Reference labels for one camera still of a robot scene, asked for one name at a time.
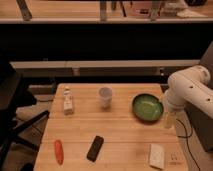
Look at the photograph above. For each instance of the small clear bottle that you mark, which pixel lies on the small clear bottle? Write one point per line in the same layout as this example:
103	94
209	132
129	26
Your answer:
68	106

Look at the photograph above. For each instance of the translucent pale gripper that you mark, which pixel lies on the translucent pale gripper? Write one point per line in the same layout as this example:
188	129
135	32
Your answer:
169	120

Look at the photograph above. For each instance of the black office chair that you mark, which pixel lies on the black office chair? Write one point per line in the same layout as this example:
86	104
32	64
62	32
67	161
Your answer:
14	94

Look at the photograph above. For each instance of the white paper cup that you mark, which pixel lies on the white paper cup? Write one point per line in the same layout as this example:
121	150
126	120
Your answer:
105	96

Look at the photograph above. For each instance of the black rectangular remote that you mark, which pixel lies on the black rectangular remote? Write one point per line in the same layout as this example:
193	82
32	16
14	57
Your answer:
95	148

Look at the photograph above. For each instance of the green ceramic bowl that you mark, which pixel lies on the green ceramic bowl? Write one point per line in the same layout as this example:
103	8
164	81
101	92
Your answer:
147	107

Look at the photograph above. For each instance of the orange carrot toy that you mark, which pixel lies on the orange carrot toy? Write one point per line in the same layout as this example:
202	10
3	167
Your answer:
59	154

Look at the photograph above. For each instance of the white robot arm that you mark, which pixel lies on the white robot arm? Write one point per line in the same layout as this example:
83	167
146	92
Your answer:
187	86

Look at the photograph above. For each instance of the white rectangular sponge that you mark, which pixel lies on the white rectangular sponge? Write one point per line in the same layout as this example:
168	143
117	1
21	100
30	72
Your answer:
157	156

